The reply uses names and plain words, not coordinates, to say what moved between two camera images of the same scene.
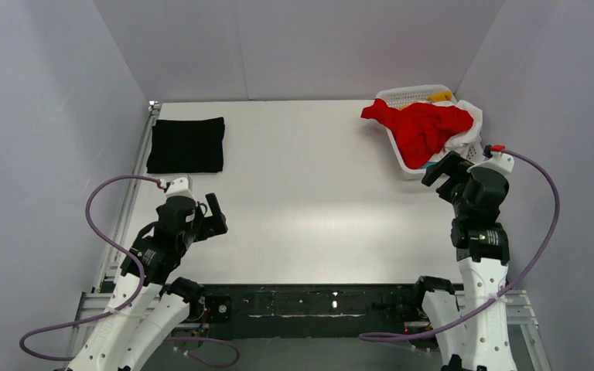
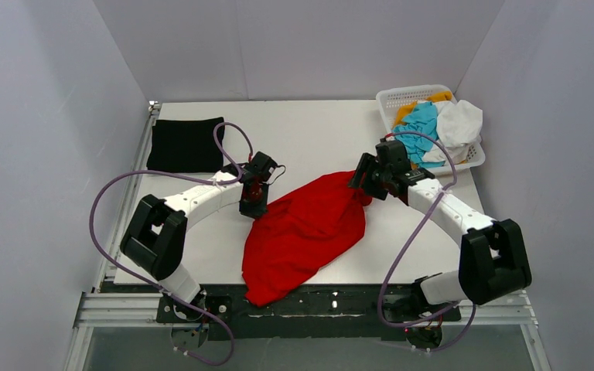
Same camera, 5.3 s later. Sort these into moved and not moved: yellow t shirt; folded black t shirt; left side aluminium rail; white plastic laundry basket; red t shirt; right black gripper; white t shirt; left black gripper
Moved: red t shirt; right black gripper; left black gripper
Not moved: left side aluminium rail; folded black t shirt; yellow t shirt; white t shirt; white plastic laundry basket
